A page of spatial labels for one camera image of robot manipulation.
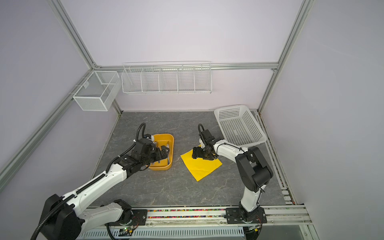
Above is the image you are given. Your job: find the yellow paper napkin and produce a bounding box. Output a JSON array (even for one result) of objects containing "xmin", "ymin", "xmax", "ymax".
[{"xmin": 181, "ymin": 150, "xmax": 222, "ymax": 182}]

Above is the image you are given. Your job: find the white perforated plastic basket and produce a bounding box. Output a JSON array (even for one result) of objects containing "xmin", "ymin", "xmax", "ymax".
[{"xmin": 214, "ymin": 105, "xmax": 267, "ymax": 148}]

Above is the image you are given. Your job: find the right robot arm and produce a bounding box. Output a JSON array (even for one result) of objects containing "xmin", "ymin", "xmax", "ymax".
[{"xmin": 192, "ymin": 124, "xmax": 274, "ymax": 226}]

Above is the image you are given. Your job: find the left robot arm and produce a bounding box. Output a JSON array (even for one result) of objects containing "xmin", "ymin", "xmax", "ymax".
[{"xmin": 31, "ymin": 123, "xmax": 170, "ymax": 240}]

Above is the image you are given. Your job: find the yellow plastic tray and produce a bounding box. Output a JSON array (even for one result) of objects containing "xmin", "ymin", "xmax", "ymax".
[{"xmin": 149, "ymin": 134, "xmax": 175, "ymax": 171}]

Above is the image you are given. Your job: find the white mesh box basket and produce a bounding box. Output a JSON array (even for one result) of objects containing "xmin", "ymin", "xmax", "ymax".
[{"xmin": 73, "ymin": 71, "xmax": 122, "ymax": 112}]

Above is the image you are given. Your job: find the white vent grille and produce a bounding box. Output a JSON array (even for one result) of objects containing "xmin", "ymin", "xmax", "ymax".
[{"xmin": 76, "ymin": 226, "xmax": 246, "ymax": 240}]

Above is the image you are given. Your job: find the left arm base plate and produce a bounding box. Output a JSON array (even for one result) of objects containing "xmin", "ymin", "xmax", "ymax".
[{"xmin": 109, "ymin": 209, "xmax": 148, "ymax": 227}]

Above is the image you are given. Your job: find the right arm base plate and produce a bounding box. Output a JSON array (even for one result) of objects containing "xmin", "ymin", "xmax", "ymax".
[{"xmin": 224, "ymin": 206, "xmax": 268, "ymax": 224}]

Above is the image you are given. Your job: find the white wire shelf rack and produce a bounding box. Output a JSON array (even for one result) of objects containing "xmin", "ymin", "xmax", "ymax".
[{"xmin": 122, "ymin": 61, "xmax": 213, "ymax": 95}]

